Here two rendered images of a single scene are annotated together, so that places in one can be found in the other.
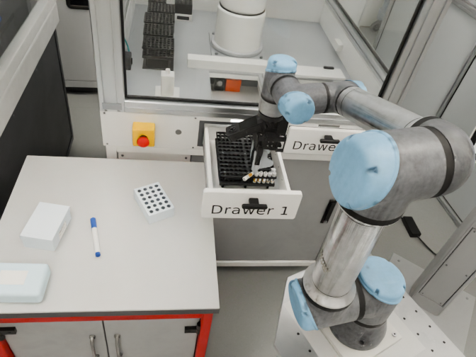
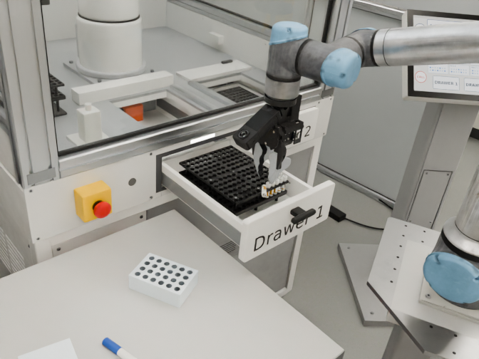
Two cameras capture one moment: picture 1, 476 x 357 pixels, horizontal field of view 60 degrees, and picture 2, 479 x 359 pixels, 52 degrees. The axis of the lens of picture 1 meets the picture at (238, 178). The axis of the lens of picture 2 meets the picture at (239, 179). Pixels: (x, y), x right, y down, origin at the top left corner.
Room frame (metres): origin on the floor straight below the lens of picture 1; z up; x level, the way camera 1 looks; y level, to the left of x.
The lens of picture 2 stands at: (0.11, 0.54, 1.54)
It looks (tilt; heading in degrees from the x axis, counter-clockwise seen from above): 32 degrees down; 328
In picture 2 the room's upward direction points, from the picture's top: 6 degrees clockwise
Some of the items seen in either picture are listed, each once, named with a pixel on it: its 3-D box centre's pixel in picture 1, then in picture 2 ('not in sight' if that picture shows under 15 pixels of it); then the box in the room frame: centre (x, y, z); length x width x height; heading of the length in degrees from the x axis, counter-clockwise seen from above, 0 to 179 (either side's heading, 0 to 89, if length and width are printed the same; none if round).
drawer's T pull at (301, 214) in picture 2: (253, 203); (299, 213); (0.82, -0.06, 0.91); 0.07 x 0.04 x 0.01; 103
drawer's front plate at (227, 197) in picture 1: (251, 204); (289, 219); (0.85, -0.05, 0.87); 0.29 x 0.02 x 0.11; 103
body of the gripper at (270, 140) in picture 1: (270, 129); (279, 120); (0.95, -0.06, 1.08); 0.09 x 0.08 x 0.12; 103
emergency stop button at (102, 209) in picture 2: (143, 141); (101, 209); (1.03, 0.33, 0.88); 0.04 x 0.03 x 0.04; 103
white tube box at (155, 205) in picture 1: (154, 202); (163, 279); (0.86, 0.25, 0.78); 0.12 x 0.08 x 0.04; 39
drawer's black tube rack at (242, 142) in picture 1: (243, 161); (232, 181); (1.04, -0.01, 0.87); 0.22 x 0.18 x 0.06; 13
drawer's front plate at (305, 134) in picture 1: (324, 141); (284, 132); (1.23, -0.29, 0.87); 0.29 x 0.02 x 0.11; 103
